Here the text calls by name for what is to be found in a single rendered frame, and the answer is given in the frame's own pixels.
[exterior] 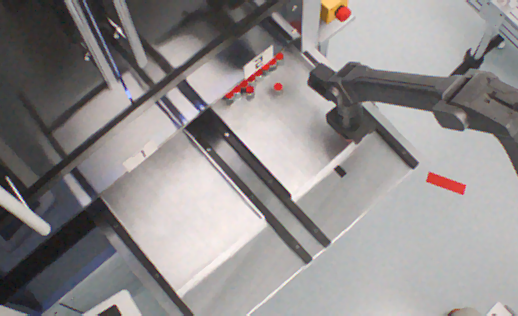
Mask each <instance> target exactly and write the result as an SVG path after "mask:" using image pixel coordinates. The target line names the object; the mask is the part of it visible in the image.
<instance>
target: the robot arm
mask: <svg viewBox="0 0 518 316"><path fill-rule="evenodd" d="M307 86H308V87H309V88H311V89H312V90H313V91H315V92H316V93H317V94H319V95H320V96H321V97H323V98H324V99H325V100H326V101H331V102H333V103H334V104H335V105H336V106H335V107H334V108H332V109H331V110H330V111H329V112H328V113H327V114H326V115H325V118H326V122H327V123H328V124H329V125H330V126H331V127H332V128H333V129H334V131H335V132H337V133H338V134H339V135H340V136H341V137H342V138H343V139H345V140H346V141H347V142H349V143H351V142H352V141H353V142H354V143H355V144H356V145H357V144H359V143H360V142H361V141H362V138H363V137H364V136H366V135H368V134H369V135H371V134H372V133H373V132H374V131H375V129H376V125H375V123H373V122H372V121H371V120H370V119H369V118H368V117H366V116H365V115H364V114H363V113H362V102H366V101H376V102H382V103H384V104H388V105H394V106H399V107H405V108H411V109H417V110H422V111H428V112H432V114H433V116H434V118H435V119H436V121H437V122H438V124H439V125H440V126H441V127H442V128H446V129H450V130H453V131H457V132H464V130H465V129H469V130H474V131H478V132H483V133H488V134H493V135H494V137H495V138H496V139H497V140H499V142H500V143H501V145H502V146H503V147H504V150H505V152H506V153H507V154H508V156H509V159H510V161H511V163H512V165H513V168H514V170H515V171H516V173H517V177H518V88H516V87H514V86H512V85H510V84H508V83H505V82H504V81H501V80H500V78H499V77H498V76H497V75H496V74H495V73H494V72H492V71H485V70H480V69H471V68H470V69H469V70H468V71H467V73H465V74H464V75H454V76H451V77H447V76H431V75H421V74H412V73H410V72H398V71H388V70H378V69H373V68H370V67H369V66H367V65H362V64H361V62H350V61H348V62H347V63H346V64H345V65H344V66H343V67H342V68H340V69H339V71H338V72H336V71H334V70H333V69H331V68H330V67H328V66H327V65H325V64H324V63H322V62H321V63H320V64H319V65H318V66H316V67H315V68H314V69H313V70H312V71H311V72H309V77H308V79H307Z"/></svg>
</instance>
